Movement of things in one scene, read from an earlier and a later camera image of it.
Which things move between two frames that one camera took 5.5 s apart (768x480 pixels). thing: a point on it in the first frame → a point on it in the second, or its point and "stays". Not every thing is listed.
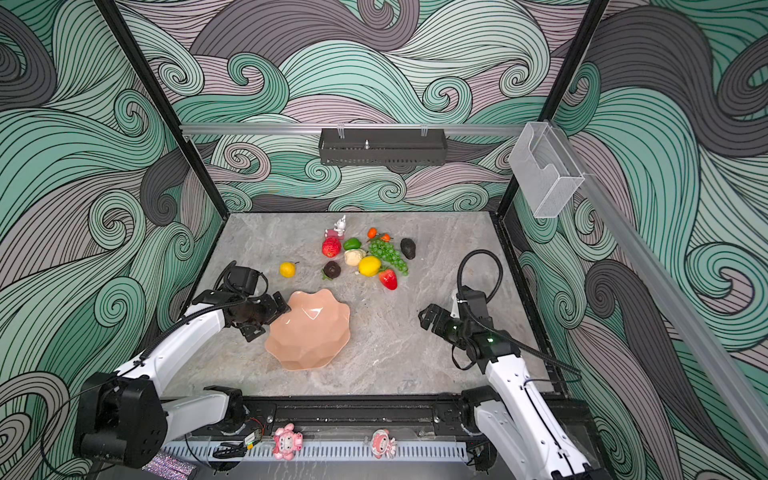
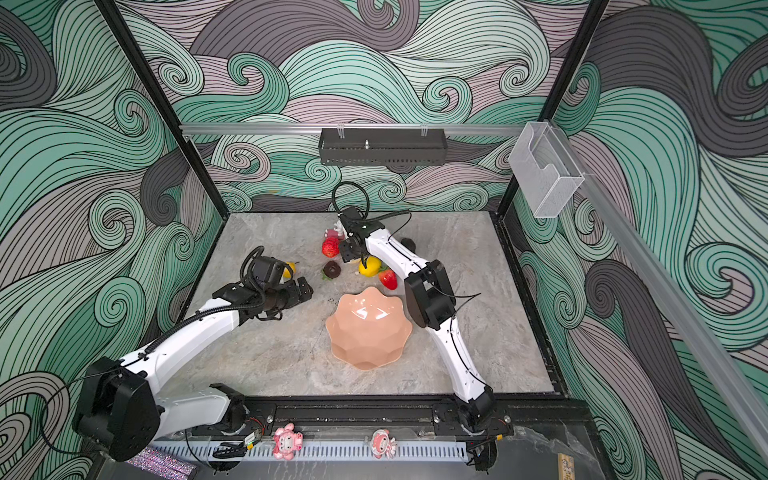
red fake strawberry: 389,279 stays
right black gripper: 433,310 → 346,254
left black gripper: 251,330 → 295,296
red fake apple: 331,246 stays
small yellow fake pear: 288,269 stays
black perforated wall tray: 383,146 stays
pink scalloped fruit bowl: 313,333 → 368,328
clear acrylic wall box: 545,170 stays
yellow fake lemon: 369,266 stays
